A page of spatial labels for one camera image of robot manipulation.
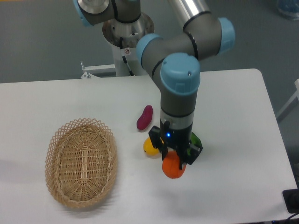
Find black cable on pedestal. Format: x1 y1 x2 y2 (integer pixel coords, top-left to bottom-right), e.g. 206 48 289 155
119 36 135 77

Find black device at table edge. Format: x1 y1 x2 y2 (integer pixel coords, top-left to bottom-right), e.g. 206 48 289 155
282 189 299 214

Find blue object in corner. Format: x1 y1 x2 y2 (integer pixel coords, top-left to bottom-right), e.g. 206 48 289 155
277 0 299 21

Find green toy bok choy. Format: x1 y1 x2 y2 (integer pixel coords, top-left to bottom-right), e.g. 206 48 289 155
187 132 203 157

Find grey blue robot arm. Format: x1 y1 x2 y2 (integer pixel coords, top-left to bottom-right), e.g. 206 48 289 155
73 0 235 169

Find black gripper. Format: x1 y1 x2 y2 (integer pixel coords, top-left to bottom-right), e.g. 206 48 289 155
149 121 198 170

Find yellow toy mango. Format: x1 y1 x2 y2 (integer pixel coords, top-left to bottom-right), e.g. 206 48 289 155
143 137 161 156

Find white metal base frame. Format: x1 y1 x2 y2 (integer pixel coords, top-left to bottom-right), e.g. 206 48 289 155
80 60 147 79

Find woven wicker basket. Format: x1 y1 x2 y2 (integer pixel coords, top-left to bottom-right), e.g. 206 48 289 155
45 118 118 208

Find white frame at right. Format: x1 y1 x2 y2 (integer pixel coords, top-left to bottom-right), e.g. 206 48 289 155
276 79 299 124

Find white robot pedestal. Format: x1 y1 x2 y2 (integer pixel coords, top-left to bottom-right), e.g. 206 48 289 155
102 13 154 66

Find orange toy fruit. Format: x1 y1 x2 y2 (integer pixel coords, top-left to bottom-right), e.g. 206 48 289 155
162 151 186 179

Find purple toy sweet potato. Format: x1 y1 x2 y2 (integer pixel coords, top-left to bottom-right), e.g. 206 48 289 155
136 105 153 131

